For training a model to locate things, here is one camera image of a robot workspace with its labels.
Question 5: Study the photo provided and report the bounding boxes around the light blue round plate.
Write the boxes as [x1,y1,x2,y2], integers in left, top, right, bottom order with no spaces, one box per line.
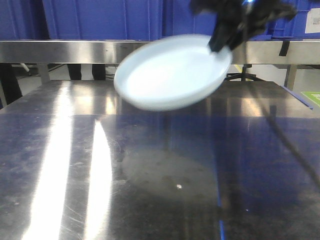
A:
[113,34,233,111]

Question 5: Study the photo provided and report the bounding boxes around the black office chair base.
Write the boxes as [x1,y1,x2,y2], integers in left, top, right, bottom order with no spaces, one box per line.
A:
[224,64,263,82]

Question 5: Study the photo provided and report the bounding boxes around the white label on crate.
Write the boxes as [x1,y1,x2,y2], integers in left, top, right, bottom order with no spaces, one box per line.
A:
[305,8,320,34]

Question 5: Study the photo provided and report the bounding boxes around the large blue crate left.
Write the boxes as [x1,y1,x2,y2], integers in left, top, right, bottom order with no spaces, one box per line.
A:
[42,0,163,41]

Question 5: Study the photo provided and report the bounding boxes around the steel rack leg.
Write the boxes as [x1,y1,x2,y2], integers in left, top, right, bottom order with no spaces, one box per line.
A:
[284,64,298,91]

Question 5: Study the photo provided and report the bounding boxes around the person legs in background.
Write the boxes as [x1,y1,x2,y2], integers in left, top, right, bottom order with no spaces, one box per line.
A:
[67,63,107,81]

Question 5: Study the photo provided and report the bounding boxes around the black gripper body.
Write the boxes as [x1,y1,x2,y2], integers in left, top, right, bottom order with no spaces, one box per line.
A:
[189,0,298,53]

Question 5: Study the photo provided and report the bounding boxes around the large blue crate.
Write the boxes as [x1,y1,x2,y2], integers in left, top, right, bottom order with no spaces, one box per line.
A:
[42,0,163,41]
[162,0,275,42]

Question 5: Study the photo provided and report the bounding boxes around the black tape strip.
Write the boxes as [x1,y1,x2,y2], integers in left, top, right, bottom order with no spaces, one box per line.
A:
[278,40,291,57]

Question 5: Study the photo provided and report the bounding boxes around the large blue crate right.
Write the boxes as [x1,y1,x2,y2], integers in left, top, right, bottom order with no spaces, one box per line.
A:
[162,0,275,42]

